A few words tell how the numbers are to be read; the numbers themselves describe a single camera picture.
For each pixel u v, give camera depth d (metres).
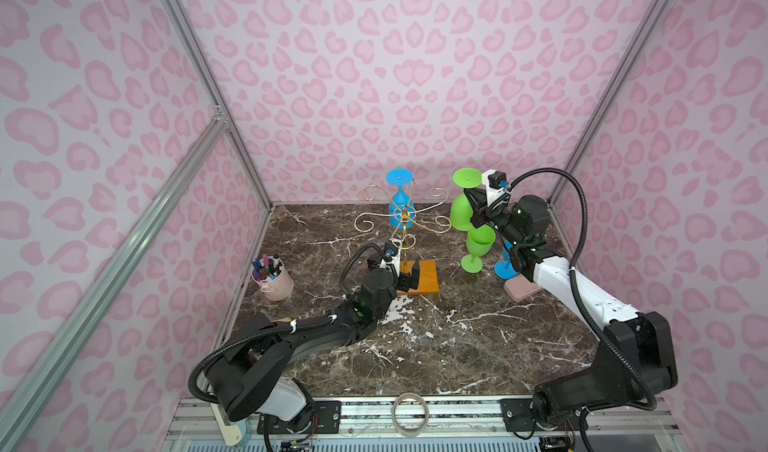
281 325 0.48
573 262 0.57
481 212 0.69
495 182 0.64
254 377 0.43
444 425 0.72
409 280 0.74
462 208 0.79
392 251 0.69
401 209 0.76
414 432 0.71
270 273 0.91
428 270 1.01
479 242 0.88
